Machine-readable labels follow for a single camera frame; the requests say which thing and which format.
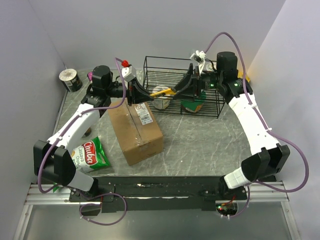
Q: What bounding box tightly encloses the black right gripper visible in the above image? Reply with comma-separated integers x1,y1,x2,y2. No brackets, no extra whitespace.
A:
172,63,223,103

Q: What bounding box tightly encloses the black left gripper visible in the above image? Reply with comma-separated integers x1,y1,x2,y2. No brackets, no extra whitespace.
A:
105,76,155,107

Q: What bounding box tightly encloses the yellow utility knife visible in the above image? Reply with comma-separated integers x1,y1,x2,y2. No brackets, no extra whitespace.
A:
150,88,177,98

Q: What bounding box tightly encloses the brown cardboard box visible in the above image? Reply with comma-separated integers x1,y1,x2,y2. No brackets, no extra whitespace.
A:
107,102,164,166

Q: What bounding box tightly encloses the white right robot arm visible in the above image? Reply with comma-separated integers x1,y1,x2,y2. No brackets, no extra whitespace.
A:
121,50,290,200

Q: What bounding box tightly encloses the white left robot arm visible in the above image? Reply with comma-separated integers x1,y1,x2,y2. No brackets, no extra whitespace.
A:
33,65,153,201

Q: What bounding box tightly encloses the green canister in basket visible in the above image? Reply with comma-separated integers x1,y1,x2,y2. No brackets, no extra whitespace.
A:
180,91,207,114

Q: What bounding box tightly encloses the white lidded jar in basket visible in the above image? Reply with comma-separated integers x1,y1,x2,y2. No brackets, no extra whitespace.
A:
152,85,171,110

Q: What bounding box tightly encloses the white yogurt cup behind basket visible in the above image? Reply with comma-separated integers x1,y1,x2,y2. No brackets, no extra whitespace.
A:
205,62,217,72

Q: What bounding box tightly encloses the pink yogurt cup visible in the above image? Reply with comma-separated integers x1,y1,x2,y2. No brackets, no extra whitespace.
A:
87,71,93,82

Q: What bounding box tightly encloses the yellow snack bag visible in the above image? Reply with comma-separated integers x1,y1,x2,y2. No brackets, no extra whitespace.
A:
237,71,251,85

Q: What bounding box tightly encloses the small brown jar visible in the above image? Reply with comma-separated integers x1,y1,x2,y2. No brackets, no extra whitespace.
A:
83,128,92,137

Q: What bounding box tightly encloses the black can white lid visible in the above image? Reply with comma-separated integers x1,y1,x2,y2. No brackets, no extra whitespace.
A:
58,68,82,93

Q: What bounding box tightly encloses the green Chuba chips bag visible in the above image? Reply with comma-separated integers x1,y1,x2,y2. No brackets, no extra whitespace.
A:
71,136,111,173

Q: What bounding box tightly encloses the black wire basket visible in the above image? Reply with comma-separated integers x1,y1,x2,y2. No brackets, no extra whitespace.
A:
143,56,225,119

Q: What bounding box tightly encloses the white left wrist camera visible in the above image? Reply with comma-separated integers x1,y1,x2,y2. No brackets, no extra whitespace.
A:
121,66,137,83

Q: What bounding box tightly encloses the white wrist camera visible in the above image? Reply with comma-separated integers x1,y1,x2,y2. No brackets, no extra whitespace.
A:
189,50,207,75
121,66,137,83

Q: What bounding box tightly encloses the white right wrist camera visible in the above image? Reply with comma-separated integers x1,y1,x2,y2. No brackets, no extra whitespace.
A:
189,50,207,75

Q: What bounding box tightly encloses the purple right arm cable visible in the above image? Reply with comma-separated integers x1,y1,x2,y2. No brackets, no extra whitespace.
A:
199,31,310,193

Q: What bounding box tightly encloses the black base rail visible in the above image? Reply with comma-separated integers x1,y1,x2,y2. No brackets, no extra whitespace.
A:
69,176,247,213

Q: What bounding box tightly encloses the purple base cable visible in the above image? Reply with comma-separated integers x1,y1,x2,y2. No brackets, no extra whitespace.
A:
79,191,129,226

